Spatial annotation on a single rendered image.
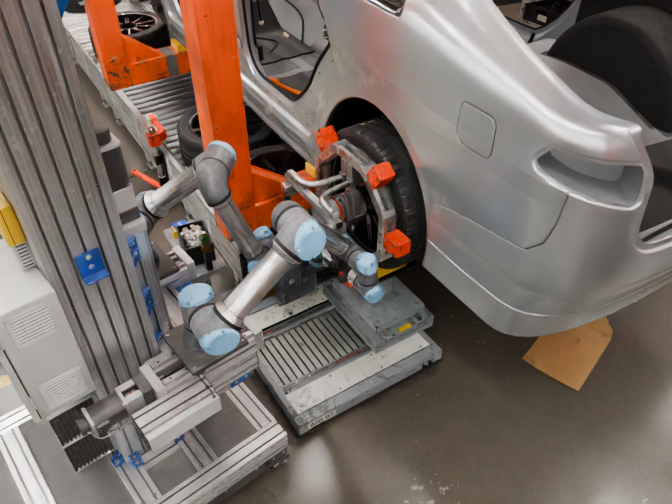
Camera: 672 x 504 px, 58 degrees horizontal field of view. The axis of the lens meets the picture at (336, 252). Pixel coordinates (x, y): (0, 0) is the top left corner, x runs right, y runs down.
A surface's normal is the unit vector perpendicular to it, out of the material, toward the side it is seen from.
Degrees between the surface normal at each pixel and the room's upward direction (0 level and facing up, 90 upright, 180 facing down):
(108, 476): 0
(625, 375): 0
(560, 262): 90
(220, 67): 90
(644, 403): 0
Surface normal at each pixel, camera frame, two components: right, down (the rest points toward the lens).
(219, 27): 0.54, 0.55
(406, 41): -0.83, 0.22
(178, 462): 0.00, -0.76
